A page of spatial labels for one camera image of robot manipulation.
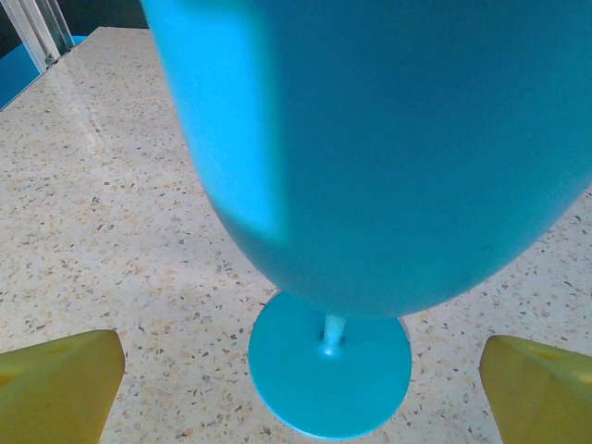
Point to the aluminium frame post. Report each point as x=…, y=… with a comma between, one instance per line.
x=41, y=32

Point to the blue plastic wine glass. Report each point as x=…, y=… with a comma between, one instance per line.
x=370, y=139

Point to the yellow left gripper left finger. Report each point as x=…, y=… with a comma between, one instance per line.
x=55, y=393

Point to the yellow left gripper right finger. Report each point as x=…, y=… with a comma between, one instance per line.
x=541, y=398

